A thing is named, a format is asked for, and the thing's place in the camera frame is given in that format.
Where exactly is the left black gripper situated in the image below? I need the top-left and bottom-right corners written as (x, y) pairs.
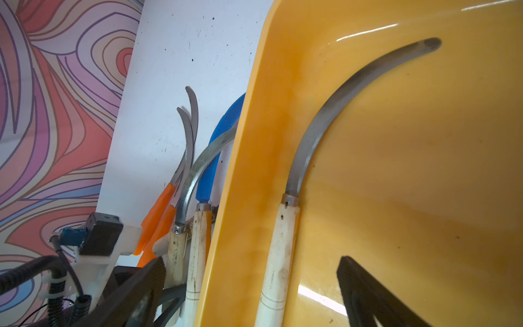
top-left (98, 266), bottom-right (187, 326)

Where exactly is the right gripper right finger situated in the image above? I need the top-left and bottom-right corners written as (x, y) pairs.
top-left (336, 256), bottom-right (428, 326)

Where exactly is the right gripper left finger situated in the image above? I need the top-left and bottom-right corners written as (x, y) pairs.
top-left (74, 258), bottom-right (166, 327)

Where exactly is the wooden handle sickle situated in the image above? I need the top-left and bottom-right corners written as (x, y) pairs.
top-left (165, 122), bottom-right (238, 327)
top-left (255, 38), bottom-right (442, 326)

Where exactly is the blue blade wooden sickle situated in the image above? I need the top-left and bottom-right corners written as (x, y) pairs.
top-left (175, 95), bottom-right (245, 326)

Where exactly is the yellow plastic tray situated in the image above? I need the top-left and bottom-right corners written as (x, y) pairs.
top-left (196, 1), bottom-right (522, 326)

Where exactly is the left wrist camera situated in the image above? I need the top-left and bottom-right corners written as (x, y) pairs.
top-left (59, 211), bottom-right (142, 287)

